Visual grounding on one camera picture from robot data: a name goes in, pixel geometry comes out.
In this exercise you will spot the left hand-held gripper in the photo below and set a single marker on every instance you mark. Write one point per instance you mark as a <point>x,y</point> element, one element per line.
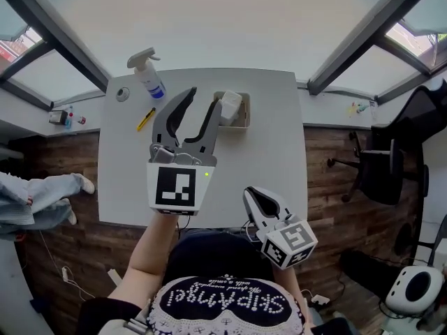
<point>174,187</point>

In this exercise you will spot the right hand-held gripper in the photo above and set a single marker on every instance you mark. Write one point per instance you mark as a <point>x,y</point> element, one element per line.
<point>291,239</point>

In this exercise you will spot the white foam block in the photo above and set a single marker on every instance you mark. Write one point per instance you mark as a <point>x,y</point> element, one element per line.
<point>230,105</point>

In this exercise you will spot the beige square container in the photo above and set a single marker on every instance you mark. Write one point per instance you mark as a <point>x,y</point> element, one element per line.
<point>245,115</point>

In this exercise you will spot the person's left forearm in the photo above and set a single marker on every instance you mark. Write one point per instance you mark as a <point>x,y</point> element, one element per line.
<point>150,250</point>

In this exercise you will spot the person's right forearm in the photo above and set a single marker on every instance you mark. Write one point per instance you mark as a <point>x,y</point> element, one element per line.
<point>288,284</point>

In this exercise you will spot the grey box with dark side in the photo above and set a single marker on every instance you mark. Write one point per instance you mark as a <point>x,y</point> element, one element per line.
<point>57,117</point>

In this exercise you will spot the yellow utility knife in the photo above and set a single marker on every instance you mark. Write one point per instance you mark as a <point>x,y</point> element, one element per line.
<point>146,119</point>

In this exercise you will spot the white spray bottle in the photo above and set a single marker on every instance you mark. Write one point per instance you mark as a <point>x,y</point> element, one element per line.
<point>150,79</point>

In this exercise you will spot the person's black printed top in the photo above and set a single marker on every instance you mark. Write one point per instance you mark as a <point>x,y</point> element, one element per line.
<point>216,260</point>

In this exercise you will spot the small red-capped bottle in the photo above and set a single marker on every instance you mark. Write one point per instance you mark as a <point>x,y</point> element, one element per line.
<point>80,119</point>

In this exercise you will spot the blue plastic bottle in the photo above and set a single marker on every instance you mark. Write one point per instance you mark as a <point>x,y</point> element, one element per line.
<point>70,119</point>

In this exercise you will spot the black floor bag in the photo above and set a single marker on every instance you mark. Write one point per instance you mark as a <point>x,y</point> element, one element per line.
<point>370,274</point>

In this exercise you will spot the colourful small trinkets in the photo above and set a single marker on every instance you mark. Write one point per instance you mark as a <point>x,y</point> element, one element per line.
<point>361,108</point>

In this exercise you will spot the black office chair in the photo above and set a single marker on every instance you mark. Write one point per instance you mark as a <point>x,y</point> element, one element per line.
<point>398,152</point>

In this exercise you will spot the black framed window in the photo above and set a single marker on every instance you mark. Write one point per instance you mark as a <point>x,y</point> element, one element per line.
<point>333,70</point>

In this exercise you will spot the white rounded device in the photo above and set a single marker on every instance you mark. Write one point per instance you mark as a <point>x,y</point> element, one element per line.
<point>398,291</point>

